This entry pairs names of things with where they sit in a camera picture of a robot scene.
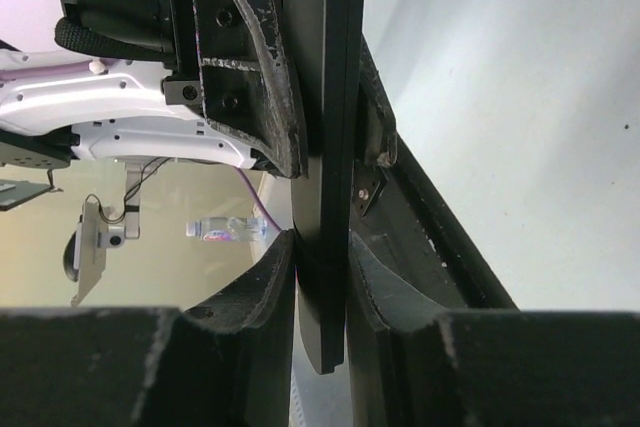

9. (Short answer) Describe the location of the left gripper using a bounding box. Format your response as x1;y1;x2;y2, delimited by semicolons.
163;0;308;179

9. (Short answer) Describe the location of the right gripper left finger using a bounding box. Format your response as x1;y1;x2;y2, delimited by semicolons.
1;231;295;426

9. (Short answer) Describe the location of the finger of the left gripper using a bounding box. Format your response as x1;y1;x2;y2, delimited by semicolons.
357;37;398;167

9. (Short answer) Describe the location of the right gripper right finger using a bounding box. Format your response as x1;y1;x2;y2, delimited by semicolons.
347;236;639;426

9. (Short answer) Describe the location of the black battery cover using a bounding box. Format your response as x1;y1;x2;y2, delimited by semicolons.
296;246;346;375

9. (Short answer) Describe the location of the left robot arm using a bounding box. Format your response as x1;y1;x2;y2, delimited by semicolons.
1;0;398;178

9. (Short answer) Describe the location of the clear plastic water bottle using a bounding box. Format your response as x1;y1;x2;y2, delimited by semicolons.
185;216;281;243

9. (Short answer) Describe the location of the grey stand with camera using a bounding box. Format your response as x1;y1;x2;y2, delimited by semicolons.
62;157;168;308

